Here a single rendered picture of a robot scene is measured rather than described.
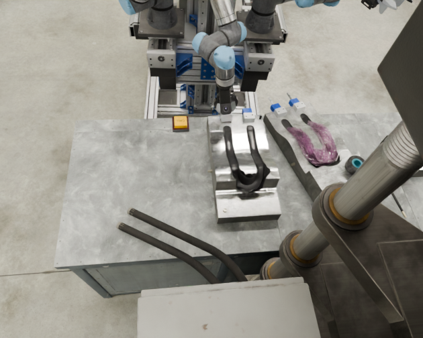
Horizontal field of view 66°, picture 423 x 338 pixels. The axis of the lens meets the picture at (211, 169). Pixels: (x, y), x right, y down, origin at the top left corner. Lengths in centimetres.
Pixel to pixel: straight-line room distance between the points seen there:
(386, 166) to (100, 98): 260
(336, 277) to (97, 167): 107
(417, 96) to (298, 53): 312
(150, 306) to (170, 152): 101
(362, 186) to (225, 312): 30
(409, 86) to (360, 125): 147
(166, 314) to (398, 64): 48
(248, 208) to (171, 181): 36
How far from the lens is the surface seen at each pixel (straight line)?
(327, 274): 86
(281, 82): 312
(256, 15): 176
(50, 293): 223
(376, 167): 51
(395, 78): 41
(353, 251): 61
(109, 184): 146
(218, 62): 122
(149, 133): 159
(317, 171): 145
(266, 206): 136
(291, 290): 63
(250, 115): 153
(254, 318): 60
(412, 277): 65
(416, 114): 38
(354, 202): 58
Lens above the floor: 206
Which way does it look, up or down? 58 degrees down
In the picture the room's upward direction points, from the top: 8 degrees clockwise
